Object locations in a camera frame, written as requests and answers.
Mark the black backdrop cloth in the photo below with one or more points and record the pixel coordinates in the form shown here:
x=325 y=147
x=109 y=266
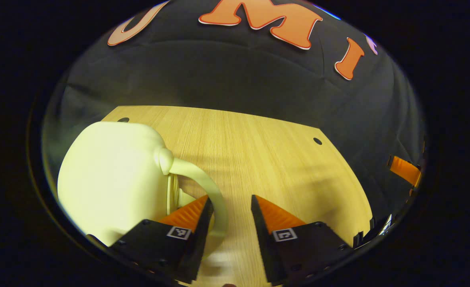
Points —
x=239 y=71

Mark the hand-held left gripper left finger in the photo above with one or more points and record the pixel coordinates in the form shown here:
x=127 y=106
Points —
x=197 y=239

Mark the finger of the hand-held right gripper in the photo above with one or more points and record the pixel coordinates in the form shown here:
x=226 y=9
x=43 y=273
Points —
x=404 y=169

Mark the cream suitcase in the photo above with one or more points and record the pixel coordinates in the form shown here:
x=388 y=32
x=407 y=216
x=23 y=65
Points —
x=111 y=179

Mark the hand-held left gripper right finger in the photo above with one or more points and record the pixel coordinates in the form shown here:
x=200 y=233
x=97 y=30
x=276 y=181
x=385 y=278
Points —
x=265 y=243

